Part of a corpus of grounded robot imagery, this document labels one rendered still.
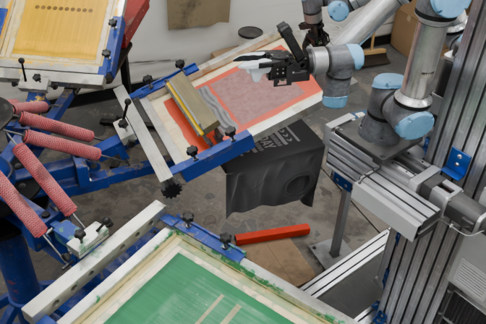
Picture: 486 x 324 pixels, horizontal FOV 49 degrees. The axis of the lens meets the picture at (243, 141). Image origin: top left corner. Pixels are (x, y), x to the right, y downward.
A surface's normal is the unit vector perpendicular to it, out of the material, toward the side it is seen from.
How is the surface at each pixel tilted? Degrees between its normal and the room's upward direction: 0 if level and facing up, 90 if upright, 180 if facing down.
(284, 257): 0
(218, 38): 90
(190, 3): 90
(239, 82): 17
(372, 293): 0
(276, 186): 93
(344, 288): 0
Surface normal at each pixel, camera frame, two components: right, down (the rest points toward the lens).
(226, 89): -0.23, -0.70
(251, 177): 0.43, 0.60
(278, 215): 0.04, -0.80
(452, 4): 0.25, 0.48
